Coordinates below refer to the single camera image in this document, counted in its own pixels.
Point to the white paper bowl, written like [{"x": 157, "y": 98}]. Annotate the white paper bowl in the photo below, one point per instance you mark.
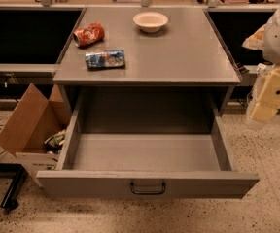
[{"x": 150, "y": 22}]

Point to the blue silver redbull can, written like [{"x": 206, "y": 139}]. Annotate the blue silver redbull can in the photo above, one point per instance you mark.
[{"x": 105, "y": 59}]

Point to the open grey top drawer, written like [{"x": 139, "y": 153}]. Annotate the open grey top drawer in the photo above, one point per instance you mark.
[{"x": 105, "y": 164}]

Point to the brown cardboard box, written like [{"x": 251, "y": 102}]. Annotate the brown cardboard box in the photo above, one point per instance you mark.
[{"x": 33, "y": 121}]

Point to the black drawer handle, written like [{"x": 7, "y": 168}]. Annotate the black drawer handle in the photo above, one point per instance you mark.
[{"x": 150, "y": 190}]

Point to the black metal stand foot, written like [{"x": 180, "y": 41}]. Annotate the black metal stand foot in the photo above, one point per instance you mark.
[{"x": 16, "y": 174}]

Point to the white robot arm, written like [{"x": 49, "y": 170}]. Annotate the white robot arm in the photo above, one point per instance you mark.
[{"x": 267, "y": 39}]

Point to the trash inside cardboard box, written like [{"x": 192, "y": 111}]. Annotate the trash inside cardboard box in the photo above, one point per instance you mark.
[{"x": 55, "y": 142}]

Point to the crushed red soda can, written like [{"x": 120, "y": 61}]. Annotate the crushed red soda can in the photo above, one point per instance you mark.
[{"x": 90, "y": 34}]

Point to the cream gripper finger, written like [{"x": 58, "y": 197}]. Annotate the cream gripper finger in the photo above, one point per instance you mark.
[{"x": 265, "y": 101}]

